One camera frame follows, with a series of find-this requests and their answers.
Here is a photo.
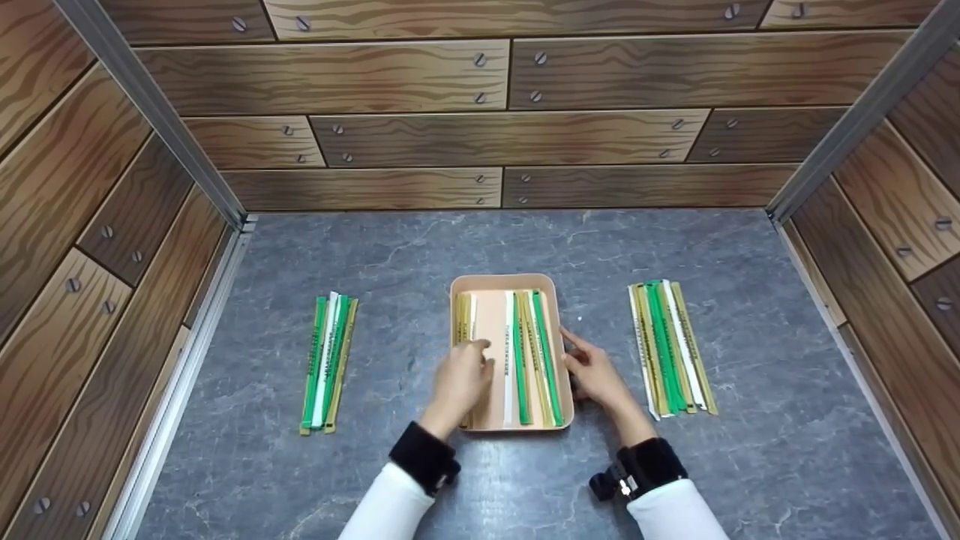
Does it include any person's left hand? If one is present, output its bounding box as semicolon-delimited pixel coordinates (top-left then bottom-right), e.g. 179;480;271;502
418;338;497;442

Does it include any person's right hand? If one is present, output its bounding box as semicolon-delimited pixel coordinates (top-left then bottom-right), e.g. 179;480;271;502
559;325;660;450

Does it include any gold chopstick sleeve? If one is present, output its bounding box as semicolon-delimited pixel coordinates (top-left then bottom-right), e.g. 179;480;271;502
454;292;473;431
520;291;555;428

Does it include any beige plastic tray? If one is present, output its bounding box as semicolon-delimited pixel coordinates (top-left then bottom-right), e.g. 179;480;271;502
449;274;576;433

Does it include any person's right forearm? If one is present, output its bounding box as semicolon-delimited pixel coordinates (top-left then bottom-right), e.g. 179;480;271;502
625;478;731;540

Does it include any person's left forearm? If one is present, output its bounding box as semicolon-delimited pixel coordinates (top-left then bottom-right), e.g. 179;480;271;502
337;461;437;540

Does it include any green chopstick sleeve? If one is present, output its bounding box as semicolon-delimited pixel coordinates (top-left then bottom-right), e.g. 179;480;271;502
513;292;531;426
530;289;566;428

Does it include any pile of coloured sleeves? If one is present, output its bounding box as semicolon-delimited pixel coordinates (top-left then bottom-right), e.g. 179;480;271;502
299;292;360;437
628;279;719;422

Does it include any black wrist band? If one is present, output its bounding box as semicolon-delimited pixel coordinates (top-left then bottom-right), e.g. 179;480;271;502
588;436;689;503
388;420;463;497

